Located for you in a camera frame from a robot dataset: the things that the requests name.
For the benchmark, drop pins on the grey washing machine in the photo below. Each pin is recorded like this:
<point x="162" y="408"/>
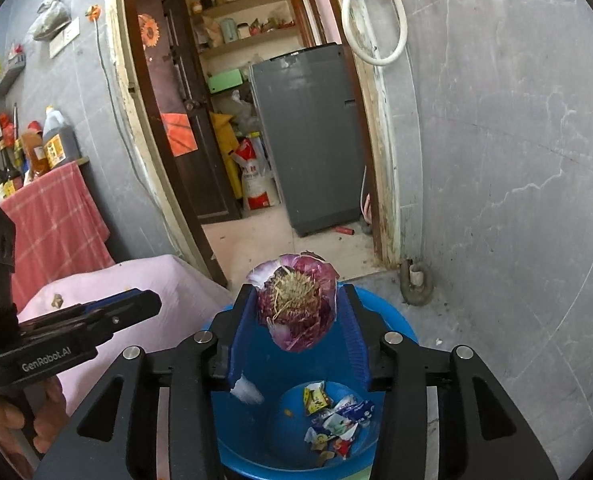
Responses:
<point x="311" y="150"/>

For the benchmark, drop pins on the white thin scrap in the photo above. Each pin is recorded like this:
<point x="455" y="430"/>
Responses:
<point x="246" y="390"/>

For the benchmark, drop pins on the orange paper sheet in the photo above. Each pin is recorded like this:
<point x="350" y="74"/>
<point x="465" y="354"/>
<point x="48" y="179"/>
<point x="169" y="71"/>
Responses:
<point x="179" y="135"/>

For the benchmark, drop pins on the orange oil bottle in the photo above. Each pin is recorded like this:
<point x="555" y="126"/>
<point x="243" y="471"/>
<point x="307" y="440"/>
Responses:
<point x="34" y="152"/>

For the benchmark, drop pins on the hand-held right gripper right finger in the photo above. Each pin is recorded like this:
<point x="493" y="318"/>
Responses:
<point x="354" y="335"/>

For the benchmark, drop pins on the small red tube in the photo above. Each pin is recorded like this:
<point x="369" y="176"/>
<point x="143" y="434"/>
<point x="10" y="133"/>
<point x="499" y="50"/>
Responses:
<point x="343" y="230"/>

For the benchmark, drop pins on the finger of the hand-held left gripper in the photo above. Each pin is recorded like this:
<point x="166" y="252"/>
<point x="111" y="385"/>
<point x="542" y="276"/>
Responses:
<point x="106" y="302"/>
<point x="136" y="310"/>

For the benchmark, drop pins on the green box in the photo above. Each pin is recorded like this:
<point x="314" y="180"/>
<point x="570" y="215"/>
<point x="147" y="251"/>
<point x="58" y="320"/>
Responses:
<point x="226" y="81"/>

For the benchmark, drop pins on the blue plastic basin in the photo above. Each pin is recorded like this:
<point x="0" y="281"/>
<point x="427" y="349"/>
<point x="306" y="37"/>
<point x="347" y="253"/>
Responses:
<point x="276" y="420"/>

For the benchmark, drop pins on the red onion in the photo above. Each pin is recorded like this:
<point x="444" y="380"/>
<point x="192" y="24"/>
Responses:
<point x="296" y="305"/>

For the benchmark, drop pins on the orange artificial flower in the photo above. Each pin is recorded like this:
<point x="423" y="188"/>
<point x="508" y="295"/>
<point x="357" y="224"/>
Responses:
<point x="93" y="12"/>

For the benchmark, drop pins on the dark wooden door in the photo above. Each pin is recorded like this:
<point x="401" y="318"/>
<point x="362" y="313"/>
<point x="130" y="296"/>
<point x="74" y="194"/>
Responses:
<point x="176" y="85"/>

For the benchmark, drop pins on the sunflower sticker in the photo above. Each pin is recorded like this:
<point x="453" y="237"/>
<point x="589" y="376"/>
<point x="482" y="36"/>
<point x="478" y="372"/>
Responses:
<point x="150" y="30"/>

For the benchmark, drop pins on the white wall switch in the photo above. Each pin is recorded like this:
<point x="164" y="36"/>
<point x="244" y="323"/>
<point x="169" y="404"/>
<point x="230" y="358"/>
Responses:
<point x="65" y="37"/>

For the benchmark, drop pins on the wooden wall shelves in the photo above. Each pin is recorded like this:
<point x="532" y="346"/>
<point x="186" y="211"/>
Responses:
<point x="246" y="10"/>

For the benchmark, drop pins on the pink checked cloth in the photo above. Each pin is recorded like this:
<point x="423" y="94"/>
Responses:
<point x="56" y="220"/>

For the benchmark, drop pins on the person's left hand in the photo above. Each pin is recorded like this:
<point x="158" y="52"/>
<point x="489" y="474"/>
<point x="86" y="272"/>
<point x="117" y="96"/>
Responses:
<point x="51" y="410"/>

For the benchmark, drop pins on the wooden door frame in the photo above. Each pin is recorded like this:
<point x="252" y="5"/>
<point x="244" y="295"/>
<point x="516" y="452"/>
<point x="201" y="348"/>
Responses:
<point x="376" y="160"/>

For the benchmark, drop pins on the grey floor pipe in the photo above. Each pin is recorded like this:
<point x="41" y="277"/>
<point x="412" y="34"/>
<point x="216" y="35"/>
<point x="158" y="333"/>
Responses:
<point x="416" y="297"/>

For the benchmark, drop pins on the pile of snack wrappers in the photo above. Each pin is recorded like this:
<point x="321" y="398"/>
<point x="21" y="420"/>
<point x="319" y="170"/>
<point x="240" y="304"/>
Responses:
<point x="341" y="425"/>

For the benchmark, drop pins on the dark soy sauce jug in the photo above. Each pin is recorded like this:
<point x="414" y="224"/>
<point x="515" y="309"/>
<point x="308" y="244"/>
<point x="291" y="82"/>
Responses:
<point x="59" y="145"/>

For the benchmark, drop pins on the yellow plastic bag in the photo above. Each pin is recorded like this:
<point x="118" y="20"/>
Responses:
<point x="224" y="135"/>

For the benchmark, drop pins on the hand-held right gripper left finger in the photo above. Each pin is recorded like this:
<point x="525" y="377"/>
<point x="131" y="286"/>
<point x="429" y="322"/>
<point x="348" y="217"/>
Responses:
<point x="239" y="340"/>

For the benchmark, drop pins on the white and red sack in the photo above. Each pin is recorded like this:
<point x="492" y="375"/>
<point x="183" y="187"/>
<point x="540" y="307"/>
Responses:
<point x="256" y="180"/>

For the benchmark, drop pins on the small wall shelf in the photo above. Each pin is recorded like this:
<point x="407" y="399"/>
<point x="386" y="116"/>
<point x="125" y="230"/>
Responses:
<point x="6" y="75"/>

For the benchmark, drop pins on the hanging plastic bag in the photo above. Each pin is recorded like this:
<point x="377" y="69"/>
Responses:
<point x="51" y="20"/>

